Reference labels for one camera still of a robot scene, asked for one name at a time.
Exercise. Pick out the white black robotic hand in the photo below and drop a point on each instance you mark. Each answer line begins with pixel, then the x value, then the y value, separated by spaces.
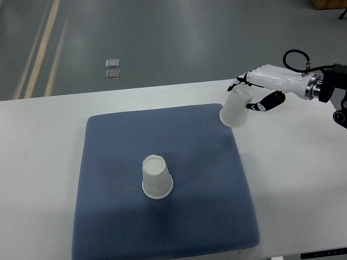
pixel 280 81

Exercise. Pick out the white paper cup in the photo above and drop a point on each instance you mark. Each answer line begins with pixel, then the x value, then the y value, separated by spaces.
pixel 234 112
pixel 157 182

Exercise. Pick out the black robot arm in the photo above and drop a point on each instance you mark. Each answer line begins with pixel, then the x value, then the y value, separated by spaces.
pixel 334 76

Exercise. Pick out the black tripod leg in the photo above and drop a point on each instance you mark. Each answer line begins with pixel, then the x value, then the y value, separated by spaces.
pixel 342 15

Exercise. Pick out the brown wooden box corner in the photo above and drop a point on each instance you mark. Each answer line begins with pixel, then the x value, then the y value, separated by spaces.
pixel 328 4

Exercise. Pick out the blue grey mesh cushion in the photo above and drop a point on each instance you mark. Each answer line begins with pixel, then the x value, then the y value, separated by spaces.
pixel 209 209

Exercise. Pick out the black table control panel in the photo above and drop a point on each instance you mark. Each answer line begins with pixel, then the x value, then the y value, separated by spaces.
pixel 325 253

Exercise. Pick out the white paper cup on cushion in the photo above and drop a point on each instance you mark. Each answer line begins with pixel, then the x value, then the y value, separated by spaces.
pixel 157 182

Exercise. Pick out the upper metal floor plate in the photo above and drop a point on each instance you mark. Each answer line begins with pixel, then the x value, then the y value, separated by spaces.
pixel 112 63

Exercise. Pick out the metal floor plate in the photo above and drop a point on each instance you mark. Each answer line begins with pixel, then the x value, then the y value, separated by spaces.
pixel 112 63
pixel 112 74

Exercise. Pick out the lower metal floor plate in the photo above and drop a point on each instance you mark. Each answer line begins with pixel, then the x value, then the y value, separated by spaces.
pixel 112 74

